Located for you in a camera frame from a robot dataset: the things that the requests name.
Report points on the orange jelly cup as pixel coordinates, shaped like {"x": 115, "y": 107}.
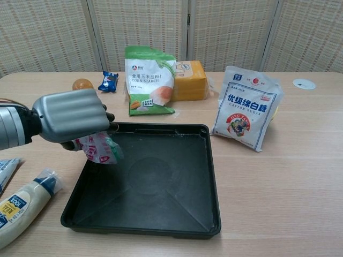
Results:
{"x": 81, "y": 84}

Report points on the small pink white bag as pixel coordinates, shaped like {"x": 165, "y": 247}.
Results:
{"x": 99, "y": 150}

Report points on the woven folding screen panel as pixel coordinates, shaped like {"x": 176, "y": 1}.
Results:
{"x": 230, "y": 32}
{"x": 43, "y": 34}
{"x": 139, "y": 24}
{"x": 308, "y": 34}

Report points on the orange wrapped cheese block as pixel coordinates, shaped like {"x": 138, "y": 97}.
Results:
{"x": 190, "y": 85}

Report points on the blue cookie packet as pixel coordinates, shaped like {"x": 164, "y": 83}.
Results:
{"x": 108, "y": 81}

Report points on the white blue castor sugar bag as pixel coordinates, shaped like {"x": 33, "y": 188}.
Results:
{"x": 244, "y": 107}

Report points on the black square plastic tray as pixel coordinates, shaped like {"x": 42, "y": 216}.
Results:
{"x": 160, "y": 187}

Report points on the mayonnaise squeeze bottle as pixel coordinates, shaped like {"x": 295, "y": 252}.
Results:
{"x": 24, "y": 208}

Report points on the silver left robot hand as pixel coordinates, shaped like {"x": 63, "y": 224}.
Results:
{"x": 69, "y": 115}

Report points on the green white corn starch bag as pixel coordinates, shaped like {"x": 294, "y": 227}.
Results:
{"x": 147, "y": 80}

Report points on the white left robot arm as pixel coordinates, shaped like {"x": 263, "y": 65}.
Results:
{"x": 13, "y": 128}

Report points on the blue white squeeze pouch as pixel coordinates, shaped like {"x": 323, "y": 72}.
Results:
{"x": 5, "y": 171}

